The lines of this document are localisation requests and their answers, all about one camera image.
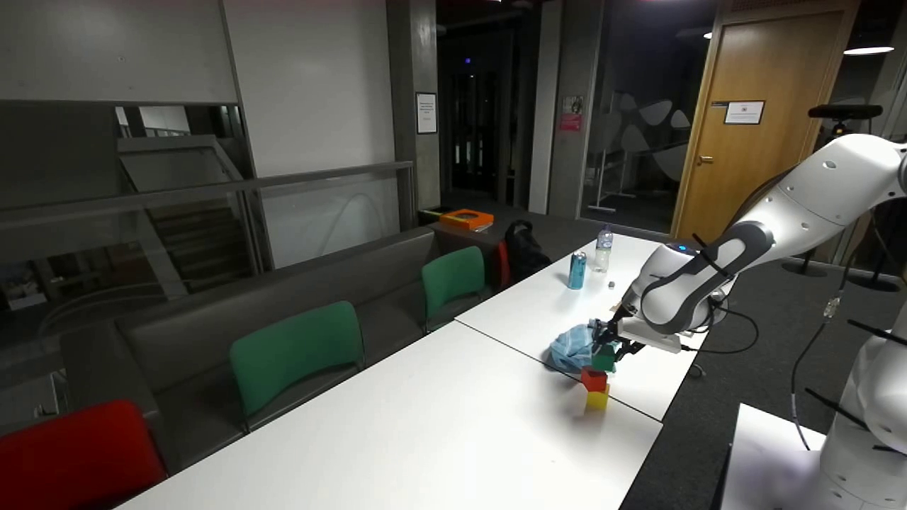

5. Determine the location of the white robot stand table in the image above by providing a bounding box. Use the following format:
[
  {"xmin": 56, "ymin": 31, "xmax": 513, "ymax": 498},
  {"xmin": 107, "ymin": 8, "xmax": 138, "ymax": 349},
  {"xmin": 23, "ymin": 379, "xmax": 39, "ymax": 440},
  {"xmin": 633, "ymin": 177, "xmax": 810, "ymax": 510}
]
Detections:
[{"xmin": 720, "ymin": 399, "xmax": 832, "ymax": 510}]

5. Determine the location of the white paper notice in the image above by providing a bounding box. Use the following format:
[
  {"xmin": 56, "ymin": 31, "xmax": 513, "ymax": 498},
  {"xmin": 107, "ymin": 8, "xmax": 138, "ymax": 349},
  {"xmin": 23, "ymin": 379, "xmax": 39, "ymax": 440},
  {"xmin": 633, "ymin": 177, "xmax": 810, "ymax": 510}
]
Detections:
[{"xmin": 414, "ymin": 92, "xmax": 438, "ymax": 136}]

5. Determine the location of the red chair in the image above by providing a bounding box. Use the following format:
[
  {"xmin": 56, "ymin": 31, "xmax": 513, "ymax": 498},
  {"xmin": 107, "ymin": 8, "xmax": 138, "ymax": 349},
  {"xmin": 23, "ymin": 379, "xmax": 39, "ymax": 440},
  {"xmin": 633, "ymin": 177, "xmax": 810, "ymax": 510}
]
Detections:
[{"xmin": 0, "ymin": 398, "xmax": 168, "ymax": 510}]

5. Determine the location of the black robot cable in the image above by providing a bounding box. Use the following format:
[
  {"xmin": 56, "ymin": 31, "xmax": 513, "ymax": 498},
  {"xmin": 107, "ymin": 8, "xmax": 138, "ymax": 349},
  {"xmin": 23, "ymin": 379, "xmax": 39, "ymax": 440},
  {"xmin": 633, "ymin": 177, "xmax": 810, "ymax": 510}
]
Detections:
[{"xmin": 787, "ymin": 253, "xmax": 858, "ymax": 464}]

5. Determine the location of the orange box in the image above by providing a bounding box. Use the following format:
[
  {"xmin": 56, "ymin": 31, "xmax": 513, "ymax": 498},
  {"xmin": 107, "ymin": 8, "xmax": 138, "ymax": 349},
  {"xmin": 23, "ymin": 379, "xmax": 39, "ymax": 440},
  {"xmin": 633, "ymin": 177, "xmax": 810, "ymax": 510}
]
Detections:
[{"xmin": 436, "ymin": 206, "xmax": 495, "ymax": 235}]

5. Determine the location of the clear water bottle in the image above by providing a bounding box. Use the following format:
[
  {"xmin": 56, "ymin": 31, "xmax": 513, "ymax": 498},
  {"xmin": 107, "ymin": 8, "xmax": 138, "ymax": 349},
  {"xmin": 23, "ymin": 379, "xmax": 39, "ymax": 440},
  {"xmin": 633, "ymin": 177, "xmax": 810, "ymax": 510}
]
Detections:
[{"xmin": 590, "ymin": 226, "xmax": 617, "ymax": 296}]

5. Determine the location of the dark interior window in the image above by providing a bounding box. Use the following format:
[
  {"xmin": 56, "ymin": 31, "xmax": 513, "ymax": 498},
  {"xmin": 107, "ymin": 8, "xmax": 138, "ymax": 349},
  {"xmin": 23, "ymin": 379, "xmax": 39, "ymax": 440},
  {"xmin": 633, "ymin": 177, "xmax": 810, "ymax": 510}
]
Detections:
[{"xmin": 0, "ymin": 96, "xmax": 258, "ymax": 323}]

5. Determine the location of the wooden door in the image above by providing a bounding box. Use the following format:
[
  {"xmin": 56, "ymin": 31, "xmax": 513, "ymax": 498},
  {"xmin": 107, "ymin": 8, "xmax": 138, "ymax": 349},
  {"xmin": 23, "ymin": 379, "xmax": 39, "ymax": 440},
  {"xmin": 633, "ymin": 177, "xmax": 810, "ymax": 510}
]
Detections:
[{"xmin": 675, "ymin": 0, "xmax": 861, "ymax": 257}]

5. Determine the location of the blue striped towel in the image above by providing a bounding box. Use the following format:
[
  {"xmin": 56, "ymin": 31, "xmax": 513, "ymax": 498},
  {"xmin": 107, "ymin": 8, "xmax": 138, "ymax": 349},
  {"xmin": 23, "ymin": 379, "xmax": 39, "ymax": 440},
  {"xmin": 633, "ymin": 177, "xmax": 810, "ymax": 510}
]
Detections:
[{"xmin": 539, "ymin": 320, "xmax": 600, "ymax": 378}]

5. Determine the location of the black stereo camera bar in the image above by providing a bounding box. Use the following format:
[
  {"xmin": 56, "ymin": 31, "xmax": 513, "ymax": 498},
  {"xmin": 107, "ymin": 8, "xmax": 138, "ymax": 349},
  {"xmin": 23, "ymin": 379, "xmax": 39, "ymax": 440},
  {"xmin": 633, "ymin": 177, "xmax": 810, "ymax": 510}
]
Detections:
[{"xmin": 804, "ymin": 99, "xmax": 888, "ymax": 124}]

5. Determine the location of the white door sign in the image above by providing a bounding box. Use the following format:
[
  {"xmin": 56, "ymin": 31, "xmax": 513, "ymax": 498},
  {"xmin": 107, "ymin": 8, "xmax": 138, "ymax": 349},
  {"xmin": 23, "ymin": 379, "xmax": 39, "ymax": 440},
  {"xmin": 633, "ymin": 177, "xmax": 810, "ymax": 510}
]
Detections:
[{"xmin": 723, "ymin": 99, "xmax": 766, "ymax": 127}]

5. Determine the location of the grey sofa bench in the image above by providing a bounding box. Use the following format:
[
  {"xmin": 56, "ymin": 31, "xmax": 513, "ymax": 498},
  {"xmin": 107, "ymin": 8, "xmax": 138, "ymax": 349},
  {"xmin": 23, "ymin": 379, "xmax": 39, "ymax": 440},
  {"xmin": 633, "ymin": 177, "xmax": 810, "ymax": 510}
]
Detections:
[{"xmin": 59, "ymin": 222, "xmax": 447, "ymax": 477}]

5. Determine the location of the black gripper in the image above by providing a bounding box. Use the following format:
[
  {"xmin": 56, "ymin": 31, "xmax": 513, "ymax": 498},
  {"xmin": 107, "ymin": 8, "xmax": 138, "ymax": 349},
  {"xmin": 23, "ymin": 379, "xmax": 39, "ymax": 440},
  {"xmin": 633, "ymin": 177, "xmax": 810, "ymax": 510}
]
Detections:
[{"xmin": 590, "ymin": 317, "xmax": 648, "ymax": 364}]

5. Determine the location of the black backpack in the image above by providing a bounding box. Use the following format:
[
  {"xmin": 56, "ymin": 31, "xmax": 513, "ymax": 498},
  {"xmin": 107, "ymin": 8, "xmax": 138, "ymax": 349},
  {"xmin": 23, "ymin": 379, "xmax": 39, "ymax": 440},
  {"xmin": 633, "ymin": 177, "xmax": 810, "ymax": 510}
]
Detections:
[{"xmin": 494, "ymin": 218, "xmax": 555, "ymax": 287}]

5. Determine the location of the green chair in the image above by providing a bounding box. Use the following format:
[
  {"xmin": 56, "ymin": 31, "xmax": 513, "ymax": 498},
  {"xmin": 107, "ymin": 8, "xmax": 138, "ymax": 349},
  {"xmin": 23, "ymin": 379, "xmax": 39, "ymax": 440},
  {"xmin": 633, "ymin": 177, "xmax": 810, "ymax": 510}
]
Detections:
[
  {"xmin": 226, "ymin": 297, "xmax": 366, "ymax": 420},
  {"xmin": 420, "ymin": 243, "xmax": 494, "ymax": 323}
]

